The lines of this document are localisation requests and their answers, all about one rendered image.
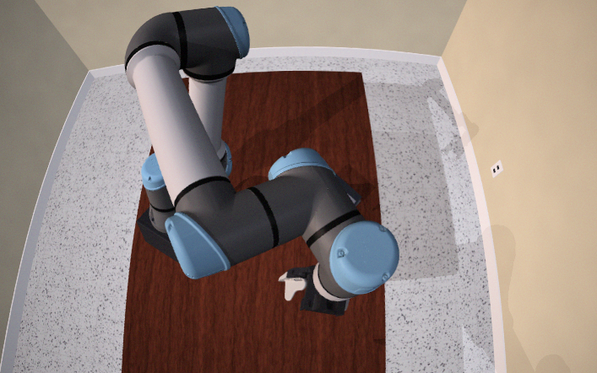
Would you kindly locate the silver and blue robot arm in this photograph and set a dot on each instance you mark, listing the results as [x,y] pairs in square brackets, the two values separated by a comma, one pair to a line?
[214,227]

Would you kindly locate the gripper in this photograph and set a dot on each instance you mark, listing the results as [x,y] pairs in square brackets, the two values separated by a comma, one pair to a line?
[297,279]

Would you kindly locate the grey flat panel with square hole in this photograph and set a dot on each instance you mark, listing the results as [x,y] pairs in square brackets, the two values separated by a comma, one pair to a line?
[354,196]

